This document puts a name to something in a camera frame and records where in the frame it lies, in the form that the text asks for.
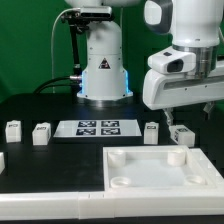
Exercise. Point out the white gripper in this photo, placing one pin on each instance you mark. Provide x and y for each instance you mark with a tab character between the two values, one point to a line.
167	91

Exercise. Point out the white square tabletop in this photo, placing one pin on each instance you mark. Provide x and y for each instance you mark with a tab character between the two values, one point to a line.
144	168

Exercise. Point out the white sheet with AprilTags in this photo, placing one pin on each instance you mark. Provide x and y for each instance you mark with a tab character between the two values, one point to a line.
97	128

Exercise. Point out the white part at left edge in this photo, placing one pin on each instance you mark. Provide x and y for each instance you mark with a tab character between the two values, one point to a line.
2	162

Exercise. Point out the white obstacle fence bar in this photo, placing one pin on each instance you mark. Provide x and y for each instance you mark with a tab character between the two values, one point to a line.
86	205

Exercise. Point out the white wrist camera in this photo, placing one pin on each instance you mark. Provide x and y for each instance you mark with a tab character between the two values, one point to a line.
170	61

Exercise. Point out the black camera on stand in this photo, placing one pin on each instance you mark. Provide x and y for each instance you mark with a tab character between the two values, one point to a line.
88	14

